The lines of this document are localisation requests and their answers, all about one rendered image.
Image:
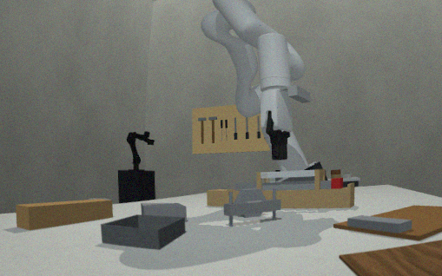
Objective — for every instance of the tan rectangular bar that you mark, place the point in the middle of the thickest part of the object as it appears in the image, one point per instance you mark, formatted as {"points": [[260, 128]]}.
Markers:
{"points": [[53, 214]]}

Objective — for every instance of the red cube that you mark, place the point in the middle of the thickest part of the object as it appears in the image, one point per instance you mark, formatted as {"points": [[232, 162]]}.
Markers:
{"points": [[336, 183]]}

